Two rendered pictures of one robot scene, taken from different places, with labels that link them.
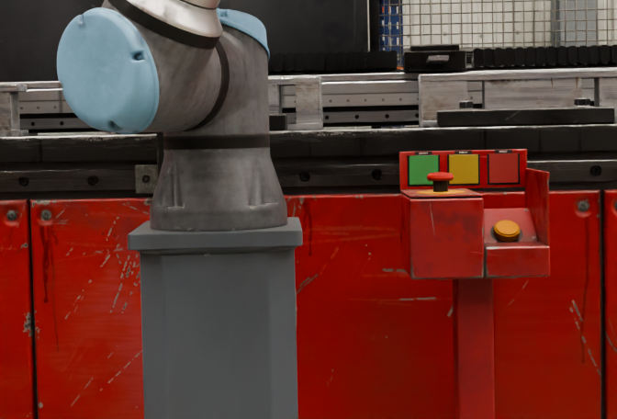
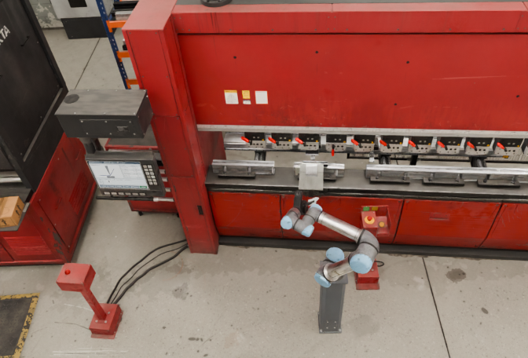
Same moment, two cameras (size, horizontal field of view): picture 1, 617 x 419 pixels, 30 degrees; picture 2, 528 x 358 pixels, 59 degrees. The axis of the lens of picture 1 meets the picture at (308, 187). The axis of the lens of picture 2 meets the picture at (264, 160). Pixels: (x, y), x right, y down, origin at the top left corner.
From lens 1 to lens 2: 2.78 m
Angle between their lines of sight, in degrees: 42
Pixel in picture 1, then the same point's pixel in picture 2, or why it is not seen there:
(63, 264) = (287, 203)
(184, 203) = not seen: hidden behind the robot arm
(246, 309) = (339, 288)
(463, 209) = (373, 228)
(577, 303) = (394, 214)
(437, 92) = (370, 172)
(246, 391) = (338, 294)
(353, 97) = (349, 149)
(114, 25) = (324, 282)
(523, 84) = (390, 171)
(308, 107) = (340, 173)
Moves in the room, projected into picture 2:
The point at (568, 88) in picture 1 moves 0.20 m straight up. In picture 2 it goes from (401, 173) to (405, 154)
